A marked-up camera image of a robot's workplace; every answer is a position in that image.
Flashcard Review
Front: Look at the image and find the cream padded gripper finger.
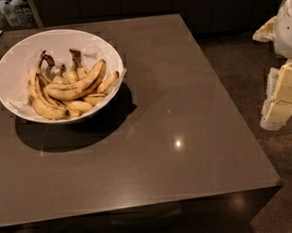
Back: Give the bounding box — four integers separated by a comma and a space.
253, 16, 276, 43
260, 59, 292, 131

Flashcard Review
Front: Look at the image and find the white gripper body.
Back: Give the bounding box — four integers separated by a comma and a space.
273, 0, 292, 59

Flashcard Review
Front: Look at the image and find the right small yellow banana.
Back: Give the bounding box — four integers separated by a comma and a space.
97, 71, 119, 94

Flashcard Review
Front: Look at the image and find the white bowl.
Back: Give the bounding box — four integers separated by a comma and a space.
0, 29, 124, 125

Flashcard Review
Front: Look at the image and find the shelf with bottles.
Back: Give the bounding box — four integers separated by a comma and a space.
0, 0, 43, 30

